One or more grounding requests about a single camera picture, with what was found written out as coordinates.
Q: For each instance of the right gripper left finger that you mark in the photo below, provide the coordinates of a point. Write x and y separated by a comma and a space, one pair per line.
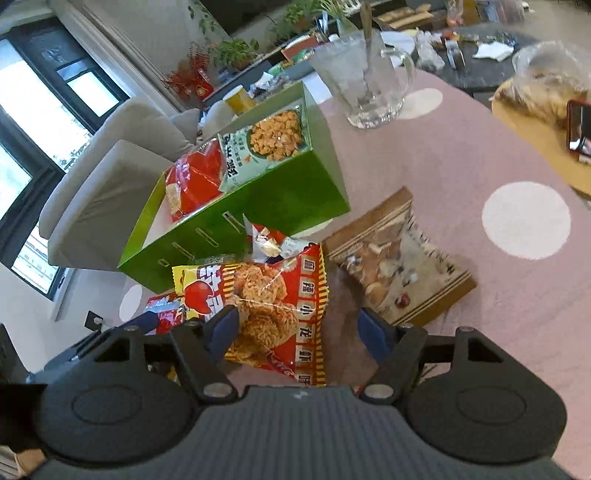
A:
198, 347

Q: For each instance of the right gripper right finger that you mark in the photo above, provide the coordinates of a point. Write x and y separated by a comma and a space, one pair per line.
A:
398, 352

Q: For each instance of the brown mixed nuts bag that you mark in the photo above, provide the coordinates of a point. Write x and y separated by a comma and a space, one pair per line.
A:
405, 277

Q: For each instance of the red noodle snack bag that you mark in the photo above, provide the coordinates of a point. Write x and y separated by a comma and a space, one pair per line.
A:
280, 309

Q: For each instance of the small white red snack packet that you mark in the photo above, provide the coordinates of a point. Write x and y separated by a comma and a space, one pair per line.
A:
272, 246

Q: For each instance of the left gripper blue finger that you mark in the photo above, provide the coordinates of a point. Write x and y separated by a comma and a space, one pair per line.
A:
146, 323

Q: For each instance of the red snack bag in box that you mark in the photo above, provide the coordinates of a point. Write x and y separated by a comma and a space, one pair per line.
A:
194, 179

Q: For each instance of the beige armchair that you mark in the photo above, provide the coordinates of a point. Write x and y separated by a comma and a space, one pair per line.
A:
91, 213

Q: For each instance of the green cardboard snack box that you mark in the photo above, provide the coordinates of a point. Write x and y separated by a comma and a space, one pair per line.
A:
297, 194

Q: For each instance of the green cracker snack bag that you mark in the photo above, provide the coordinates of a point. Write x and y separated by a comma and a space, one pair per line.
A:
251, 151

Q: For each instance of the yellow canister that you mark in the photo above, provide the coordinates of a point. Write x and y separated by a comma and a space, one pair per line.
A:
239, 100

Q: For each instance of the red flower decoration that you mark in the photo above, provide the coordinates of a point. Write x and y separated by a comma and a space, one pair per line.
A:
190, 78

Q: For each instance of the wooden round tray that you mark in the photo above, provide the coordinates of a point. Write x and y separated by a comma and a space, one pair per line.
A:
550, 142

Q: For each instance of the clear glass pitcher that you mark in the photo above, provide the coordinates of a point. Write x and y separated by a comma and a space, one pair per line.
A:
369, 78

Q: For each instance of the smartphone in red case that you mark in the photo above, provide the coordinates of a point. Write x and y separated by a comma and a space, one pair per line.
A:
578, 137

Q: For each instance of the dark round side table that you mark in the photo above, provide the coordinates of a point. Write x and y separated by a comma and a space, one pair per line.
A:
487, 50

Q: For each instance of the plastic bag of bread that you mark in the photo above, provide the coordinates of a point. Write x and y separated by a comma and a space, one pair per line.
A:
547, 75

